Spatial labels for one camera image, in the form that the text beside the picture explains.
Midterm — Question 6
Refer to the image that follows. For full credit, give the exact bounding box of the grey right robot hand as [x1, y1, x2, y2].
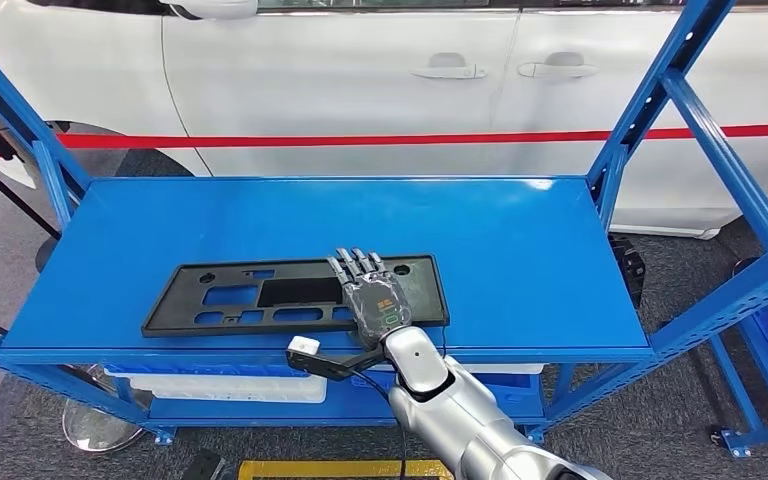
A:
[326, 248, 415, 352]

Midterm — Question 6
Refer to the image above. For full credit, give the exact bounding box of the black plastic panel part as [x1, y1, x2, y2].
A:
[140, 254, 452, 339]

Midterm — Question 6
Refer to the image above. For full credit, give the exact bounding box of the blue metal shelf rack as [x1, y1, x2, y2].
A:
[708, 284, 768, 460]
[0, 0, 768, 446]

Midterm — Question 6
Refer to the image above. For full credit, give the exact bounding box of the white plastic crate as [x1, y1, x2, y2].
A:
[108, 367, 329, 405]
[453, 362, 546, 376]

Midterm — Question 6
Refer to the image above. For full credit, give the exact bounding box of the white car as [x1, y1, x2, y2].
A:
[0, 0, 768, 240]

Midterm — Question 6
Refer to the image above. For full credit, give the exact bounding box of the black flat object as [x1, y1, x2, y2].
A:
[181, 449, 226, 480]

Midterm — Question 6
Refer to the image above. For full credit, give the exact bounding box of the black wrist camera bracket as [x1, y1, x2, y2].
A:
[285, 344, 389, 384]

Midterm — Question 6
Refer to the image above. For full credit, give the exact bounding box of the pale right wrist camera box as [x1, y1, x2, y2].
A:
[287, 335, 322, 357]

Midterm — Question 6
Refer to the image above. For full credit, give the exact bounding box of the black camera cable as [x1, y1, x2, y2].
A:
[347, 367, 412, 480]

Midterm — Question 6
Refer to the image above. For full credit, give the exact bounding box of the white car door handle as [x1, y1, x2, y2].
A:
[410, 52, 489, 81]
[517, 51, 601, 79]

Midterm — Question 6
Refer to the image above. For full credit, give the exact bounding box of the black strap device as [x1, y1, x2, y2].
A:
[609, 233, 647, 309]

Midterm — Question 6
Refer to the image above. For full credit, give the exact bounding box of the black-headed stanchion post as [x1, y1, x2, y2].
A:
[0, 129, 61, 274]

